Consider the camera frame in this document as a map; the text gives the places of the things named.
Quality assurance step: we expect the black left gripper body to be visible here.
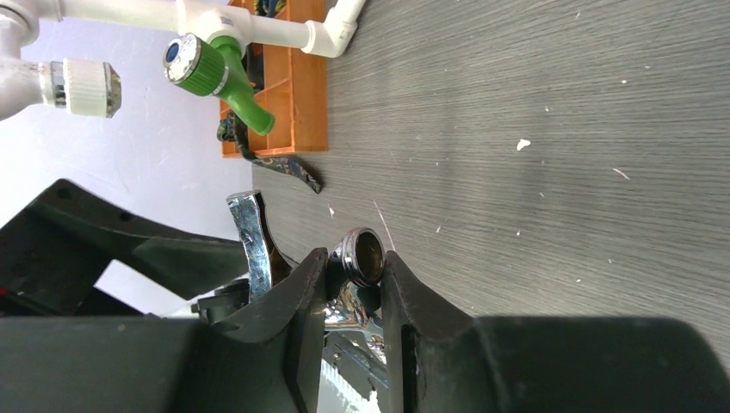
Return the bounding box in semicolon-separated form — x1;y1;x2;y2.
1;179;248;317

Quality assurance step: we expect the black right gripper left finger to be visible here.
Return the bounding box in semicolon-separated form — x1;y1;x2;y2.
188;248;328;412

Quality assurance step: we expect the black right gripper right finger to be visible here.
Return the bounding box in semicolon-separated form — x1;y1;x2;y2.
380;251;504;412

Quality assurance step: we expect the chrome water faucet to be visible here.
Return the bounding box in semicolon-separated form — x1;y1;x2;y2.
226;190;390;413

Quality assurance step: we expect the white knob faucet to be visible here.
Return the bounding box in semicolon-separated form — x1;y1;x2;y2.
40;59;122;118

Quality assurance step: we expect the unrolled dark patterned necktie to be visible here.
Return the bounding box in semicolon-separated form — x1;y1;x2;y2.
216;111;324;195

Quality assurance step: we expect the green plastic faucet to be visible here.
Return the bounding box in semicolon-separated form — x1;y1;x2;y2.
163;33;275;135

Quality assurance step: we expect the orange compartment tray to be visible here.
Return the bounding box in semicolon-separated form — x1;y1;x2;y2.
219;0;330;159

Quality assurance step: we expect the white PVC pipe frame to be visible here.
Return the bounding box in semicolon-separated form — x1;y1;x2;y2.
1;0;363;119

